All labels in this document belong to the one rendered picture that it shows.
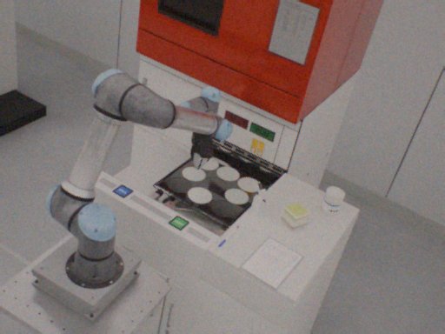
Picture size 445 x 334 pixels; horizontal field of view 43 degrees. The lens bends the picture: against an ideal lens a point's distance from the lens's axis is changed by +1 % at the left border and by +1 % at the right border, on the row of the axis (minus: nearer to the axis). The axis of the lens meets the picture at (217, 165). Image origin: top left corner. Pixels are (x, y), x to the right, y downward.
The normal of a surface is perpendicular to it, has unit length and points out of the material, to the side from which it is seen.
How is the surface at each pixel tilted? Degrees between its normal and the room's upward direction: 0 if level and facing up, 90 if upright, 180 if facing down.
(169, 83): 90
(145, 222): 90
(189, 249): 90
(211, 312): 90
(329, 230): 0
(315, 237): 0
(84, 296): 1
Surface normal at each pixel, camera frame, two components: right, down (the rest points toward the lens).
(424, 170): -0.52, 0.42
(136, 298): 0.17, -0.80
